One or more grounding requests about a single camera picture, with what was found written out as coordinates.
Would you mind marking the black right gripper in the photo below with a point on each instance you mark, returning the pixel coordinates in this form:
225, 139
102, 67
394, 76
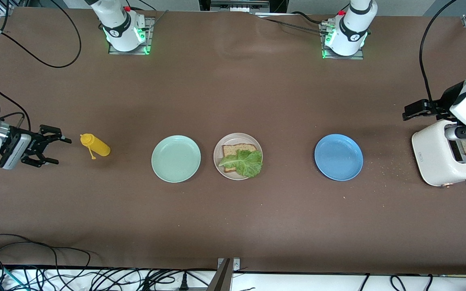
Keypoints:
32, 144

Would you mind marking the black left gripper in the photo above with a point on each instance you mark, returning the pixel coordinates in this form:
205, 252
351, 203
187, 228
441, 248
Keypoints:
444, 104

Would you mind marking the green lettuce leaf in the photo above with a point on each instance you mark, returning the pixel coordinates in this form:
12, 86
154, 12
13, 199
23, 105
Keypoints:
249, 165

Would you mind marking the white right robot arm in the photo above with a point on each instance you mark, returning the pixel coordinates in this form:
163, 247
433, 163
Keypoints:
115, 24

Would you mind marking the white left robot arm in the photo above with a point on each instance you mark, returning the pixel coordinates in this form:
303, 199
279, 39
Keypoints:
354, 24

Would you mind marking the blue plate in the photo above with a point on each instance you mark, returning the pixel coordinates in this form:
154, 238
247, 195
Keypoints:
338, 157

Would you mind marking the mint green plate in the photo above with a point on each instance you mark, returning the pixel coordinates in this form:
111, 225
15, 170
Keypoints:
176, 159

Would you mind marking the beige plate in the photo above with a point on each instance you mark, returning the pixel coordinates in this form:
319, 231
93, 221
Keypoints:
237, 138

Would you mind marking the white toaster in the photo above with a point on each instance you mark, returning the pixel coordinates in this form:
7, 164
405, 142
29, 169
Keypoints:
433, 155

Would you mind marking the yellow mustard squeeze bottle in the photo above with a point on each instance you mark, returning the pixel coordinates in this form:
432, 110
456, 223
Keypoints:
99, 147

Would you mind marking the black power plug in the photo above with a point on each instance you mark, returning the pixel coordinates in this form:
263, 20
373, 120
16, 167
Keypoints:
183, 283

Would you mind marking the brown table cover sheet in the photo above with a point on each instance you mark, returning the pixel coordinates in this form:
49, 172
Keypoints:
257, 226

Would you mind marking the black equipment box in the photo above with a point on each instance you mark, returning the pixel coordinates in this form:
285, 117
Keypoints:
241, 5

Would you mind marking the dark metal bar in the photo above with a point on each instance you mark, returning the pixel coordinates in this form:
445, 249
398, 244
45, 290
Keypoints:
221, 279

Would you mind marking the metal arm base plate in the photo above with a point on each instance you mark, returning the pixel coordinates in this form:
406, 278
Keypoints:
344, 57
150, 28

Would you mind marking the grey metal bracket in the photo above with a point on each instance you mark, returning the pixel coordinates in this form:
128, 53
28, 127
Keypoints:
236, 264

